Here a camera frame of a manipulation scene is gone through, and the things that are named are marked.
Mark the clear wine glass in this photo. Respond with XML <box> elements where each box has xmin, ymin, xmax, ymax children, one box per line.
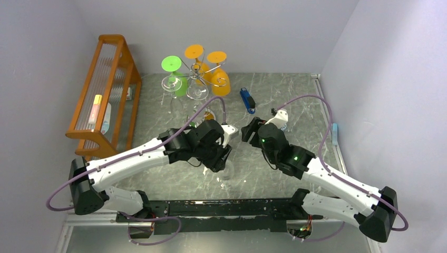
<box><xmin>186</xmin><ymin>83</ymin><xmax>209</xmax><ymax>120</ymax></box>
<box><xmin>161</xmin><ymin>74</ymin><xmax>182</xmax><ymax>114</ymax></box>
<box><xmin>216</xmin><ymin>163</ymin><xmax>235</xmax><ymax>190</ymax></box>

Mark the orange plastic wine glass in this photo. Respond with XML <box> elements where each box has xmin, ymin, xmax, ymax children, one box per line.
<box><xmin>184</xmin><ymin>44</ymin><xmax>211</xmax><ymax>85</ymax></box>
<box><xmin>207</xmin><ymin>51</ymin><xmax>231</xmax><ymax>96</ymax></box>

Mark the green plastic wine glass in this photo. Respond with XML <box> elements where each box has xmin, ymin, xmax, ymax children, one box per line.
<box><xmin>161</xmin><ymin>55</ymin><xmax>188</xmax><ymax>99</ymax></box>

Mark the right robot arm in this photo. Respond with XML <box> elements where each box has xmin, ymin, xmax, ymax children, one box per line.
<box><xmin>241</xmin><ymin>117</ymin><xmax>398</xmax><ymax>242</ymax></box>

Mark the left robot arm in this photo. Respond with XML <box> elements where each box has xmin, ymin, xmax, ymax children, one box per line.
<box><xmin>69</xmin><ymin>120</ymin><xmax>238</xmax><ymax>221</ymax></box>

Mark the chrome wine glass rack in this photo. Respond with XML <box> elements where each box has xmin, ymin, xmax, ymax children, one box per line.
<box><xmin>161</xmin><ymin>56</ymin><xmax>230</xmax><ymax>112</ymax></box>

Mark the orange wooden rack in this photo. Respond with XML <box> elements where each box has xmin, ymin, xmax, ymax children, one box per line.
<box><xmin>65</xmin><ymin>34</ymin><xmax>142</xmax><ymax>160</ymax></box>

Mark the blue black utility tool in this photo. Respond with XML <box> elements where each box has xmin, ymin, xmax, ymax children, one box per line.
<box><xmin>239</xmin><ymin>87</ymin><xmax>256</xmax><ymax>114</ymax></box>

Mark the light blue edge clip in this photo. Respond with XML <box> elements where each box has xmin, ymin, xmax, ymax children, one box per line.
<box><xmin>332</xmin><ymin>123</ymin><xmax>338</xmax><ymax>146</ymax></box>

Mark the small white red box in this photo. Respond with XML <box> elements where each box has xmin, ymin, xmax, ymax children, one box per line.
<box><xmin>126</xmin><ymin>87</ymin><xmax>133</xmax><ymax>101</ymax></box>

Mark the yellow pink tube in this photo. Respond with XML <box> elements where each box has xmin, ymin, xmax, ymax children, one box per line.
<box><xmin>88</xmin><ymin>94</ymin><xmax>102</xmax><ymax>125</ymax></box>

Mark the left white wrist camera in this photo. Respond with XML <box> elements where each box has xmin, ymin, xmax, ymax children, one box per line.
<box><xmin>221</xmin><ymin>124</ymin><xmax>239</xmax><ymax>148</ymax></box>

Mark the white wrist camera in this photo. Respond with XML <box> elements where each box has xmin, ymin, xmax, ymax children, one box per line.
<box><xmin>265</xmin><ymin>108</ymin><xmax>288</xmax><ymax>129</ymax></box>
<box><xmin>221</xmin><ymin>124</ymin><xmax>239</xmax><ymax>148</ymax></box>

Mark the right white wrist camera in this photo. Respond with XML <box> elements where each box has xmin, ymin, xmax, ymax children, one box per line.
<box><xmin>265</xmin><ymin>108</ymin><xmax>288</xmax><ymax>129</ymax></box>

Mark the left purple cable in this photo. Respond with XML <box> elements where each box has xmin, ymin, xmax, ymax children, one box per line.
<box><xmin>46</xmin><ymin>96</ymin><xmax>228</xmax><ymax>212</ymax></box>

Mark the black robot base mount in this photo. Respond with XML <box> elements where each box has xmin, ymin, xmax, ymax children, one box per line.
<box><xmin>115</xmin><ymin>198</ymin><xmax>309</xmax><ymax>235</ymax></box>

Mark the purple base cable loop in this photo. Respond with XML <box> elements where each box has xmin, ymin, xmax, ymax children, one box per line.
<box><xmin>127</xmin><ymin>209</ymin><xmax>187</xmax><ymax>247</ymax></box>

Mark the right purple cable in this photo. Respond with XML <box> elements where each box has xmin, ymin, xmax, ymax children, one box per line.
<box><xmin>276</xmin><ymin>94</ymin><xmax>409</xmax><ymax>232</ymax></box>

